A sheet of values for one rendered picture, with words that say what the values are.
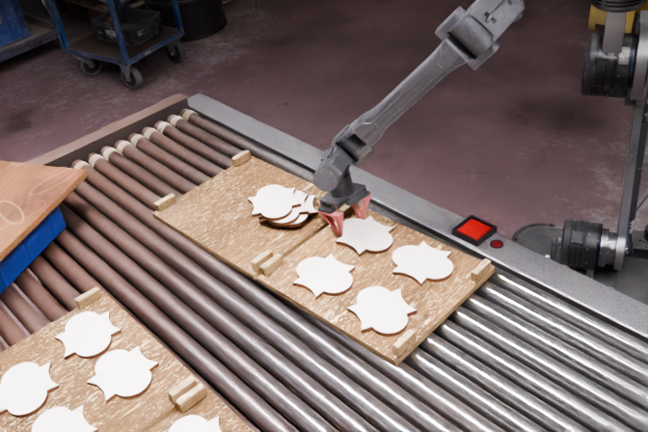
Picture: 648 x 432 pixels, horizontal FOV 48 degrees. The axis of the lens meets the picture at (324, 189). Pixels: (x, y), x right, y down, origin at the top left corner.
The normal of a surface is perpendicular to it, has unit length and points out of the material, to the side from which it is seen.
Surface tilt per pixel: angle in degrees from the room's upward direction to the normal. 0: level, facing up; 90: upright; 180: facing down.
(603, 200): 0
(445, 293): 0
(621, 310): 0
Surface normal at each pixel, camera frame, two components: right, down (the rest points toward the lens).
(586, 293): -0.11, -0.82
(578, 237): -0.29, -0.33
